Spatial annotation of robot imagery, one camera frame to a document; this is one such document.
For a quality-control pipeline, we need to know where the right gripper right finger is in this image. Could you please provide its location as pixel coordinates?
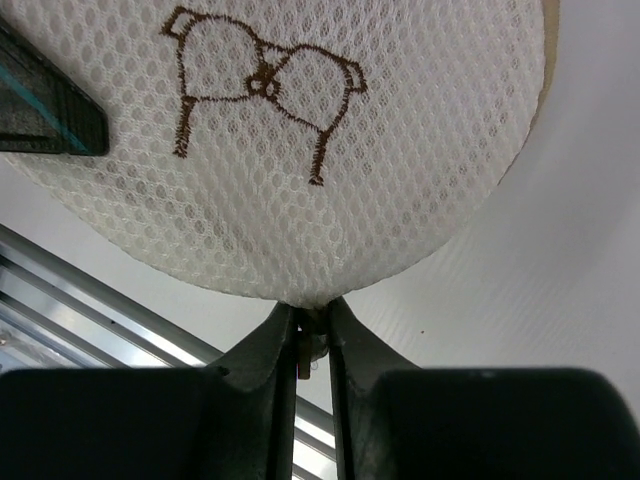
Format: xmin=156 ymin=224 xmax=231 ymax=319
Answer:
xmin=327 ymin=299 xmax=639 ymax=479

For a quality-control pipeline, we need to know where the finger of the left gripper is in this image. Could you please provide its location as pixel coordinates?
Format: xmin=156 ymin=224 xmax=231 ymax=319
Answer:
xmin=1 ymin=20 xmax=109 ymax=155

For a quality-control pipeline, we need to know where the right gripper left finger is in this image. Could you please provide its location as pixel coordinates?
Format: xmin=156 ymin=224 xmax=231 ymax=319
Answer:
xmin=1 ymin=304 xmax=297 ymax=479

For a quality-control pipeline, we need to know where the beige round mesh laundry bag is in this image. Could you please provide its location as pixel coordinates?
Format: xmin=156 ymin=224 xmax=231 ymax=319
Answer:
xmin=1 ymin=1 xmax=560 ymax=308

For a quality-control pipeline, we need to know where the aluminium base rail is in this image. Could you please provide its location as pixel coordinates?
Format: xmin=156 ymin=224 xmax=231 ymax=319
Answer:
xmin=1 ymin=228 xmax=337 ymax=479

